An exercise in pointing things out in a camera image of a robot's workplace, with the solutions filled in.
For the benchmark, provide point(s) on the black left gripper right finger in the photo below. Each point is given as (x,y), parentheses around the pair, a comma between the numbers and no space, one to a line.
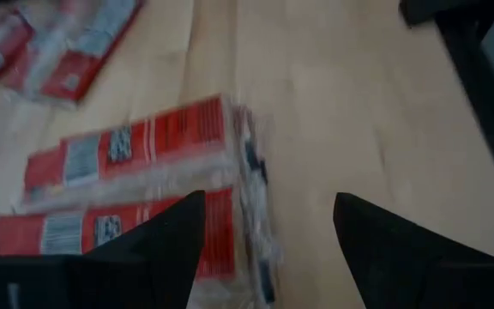
(401,266)

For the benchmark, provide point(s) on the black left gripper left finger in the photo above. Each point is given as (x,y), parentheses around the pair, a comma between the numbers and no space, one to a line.
(144,266)

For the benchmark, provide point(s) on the black aluminium table frame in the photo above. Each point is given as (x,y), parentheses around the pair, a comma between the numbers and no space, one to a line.
(483,86)

